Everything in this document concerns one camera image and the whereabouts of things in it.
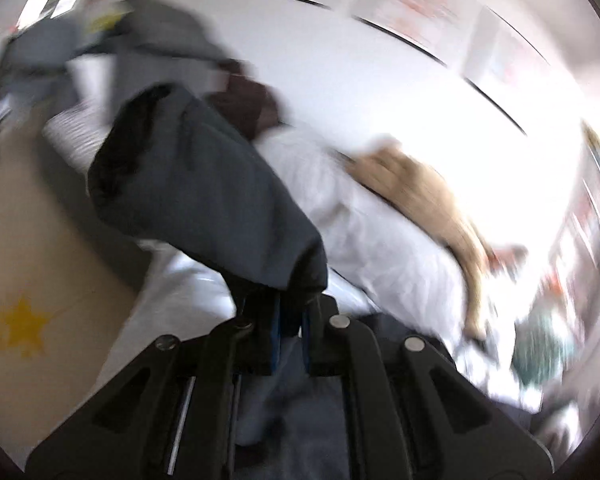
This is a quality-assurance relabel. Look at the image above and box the maroon cloth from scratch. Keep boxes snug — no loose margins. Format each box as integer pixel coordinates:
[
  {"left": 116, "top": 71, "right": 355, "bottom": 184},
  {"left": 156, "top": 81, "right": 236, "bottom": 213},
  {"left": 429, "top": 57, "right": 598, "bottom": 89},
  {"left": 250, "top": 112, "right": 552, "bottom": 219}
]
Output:
[{"left": 205, "top": 60, "right": 292, "bottom": 142}]

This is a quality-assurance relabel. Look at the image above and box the white checked bed blanket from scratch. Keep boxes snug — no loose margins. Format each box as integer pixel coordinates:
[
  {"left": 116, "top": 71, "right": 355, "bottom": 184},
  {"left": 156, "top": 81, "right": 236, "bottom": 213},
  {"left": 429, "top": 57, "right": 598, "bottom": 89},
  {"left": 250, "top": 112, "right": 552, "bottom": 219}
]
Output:
[{"left": 42, "top": 55, "right": 486, "bottom": 376}]

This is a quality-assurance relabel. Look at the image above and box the dark garment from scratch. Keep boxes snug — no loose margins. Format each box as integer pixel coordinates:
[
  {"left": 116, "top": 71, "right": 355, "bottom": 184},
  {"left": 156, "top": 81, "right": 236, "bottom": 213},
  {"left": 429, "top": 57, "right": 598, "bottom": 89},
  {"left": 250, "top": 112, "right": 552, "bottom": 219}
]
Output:
[{"left": 87, "top": 82, "right": 456, "bottom": 480}]

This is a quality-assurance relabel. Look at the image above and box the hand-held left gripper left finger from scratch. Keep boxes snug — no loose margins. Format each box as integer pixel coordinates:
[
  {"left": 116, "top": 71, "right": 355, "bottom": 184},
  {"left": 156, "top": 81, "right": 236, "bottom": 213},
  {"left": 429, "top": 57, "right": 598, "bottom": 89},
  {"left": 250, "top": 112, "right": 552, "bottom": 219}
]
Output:
[{"left": 26, "top": 294, "right": 282, "bottom": 480}]

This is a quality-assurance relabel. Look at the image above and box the grey clothes pile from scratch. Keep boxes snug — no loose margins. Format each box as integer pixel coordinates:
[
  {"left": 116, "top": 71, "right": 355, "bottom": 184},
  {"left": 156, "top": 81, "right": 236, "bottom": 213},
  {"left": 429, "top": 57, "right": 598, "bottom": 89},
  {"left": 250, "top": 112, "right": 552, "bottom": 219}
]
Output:
[{"left": 0, "top": 0, "right": 242, "bottom": 127}]

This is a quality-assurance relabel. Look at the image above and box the bookshelf with books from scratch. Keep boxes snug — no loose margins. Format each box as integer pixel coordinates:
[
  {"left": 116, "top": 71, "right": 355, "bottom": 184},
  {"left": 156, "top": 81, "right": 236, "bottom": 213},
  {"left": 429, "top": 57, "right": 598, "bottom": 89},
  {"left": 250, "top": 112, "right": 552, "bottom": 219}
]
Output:
[{"left": 550, "top": 125, "right": 600, "bottom": 313}]

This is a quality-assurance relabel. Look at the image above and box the tan blanket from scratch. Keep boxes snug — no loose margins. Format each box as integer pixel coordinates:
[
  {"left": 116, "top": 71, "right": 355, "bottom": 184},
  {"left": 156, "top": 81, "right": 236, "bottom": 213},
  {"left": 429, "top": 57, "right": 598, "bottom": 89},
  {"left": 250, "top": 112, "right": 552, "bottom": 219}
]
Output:
[{"left": 345, "top": 144, "right": 497, "bottom": 342}]

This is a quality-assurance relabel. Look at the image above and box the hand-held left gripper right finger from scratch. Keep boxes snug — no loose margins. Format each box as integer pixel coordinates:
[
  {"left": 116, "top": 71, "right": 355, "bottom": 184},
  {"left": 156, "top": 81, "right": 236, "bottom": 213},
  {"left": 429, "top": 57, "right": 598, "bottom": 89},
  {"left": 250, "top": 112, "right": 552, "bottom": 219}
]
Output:
[{"left": 301, "top": 294, "right": 557, "bottom": 480}]

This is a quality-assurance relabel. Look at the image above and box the teal patterned pillow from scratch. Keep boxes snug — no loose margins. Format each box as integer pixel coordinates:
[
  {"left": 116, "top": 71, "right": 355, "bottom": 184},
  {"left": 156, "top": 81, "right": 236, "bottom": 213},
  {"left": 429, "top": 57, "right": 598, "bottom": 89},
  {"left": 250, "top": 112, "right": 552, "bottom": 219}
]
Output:
[{"left": 511, "top": 305, "right": 577, "bottom": 387}]

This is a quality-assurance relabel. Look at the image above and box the yellow star floor sticker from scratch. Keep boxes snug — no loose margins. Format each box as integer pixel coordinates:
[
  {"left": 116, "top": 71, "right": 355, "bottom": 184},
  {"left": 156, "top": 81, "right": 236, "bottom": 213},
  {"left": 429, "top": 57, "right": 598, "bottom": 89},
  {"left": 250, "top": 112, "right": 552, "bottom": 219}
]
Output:
[{"left": 0, "top": 297, "right": 56, "bottom": 359}]

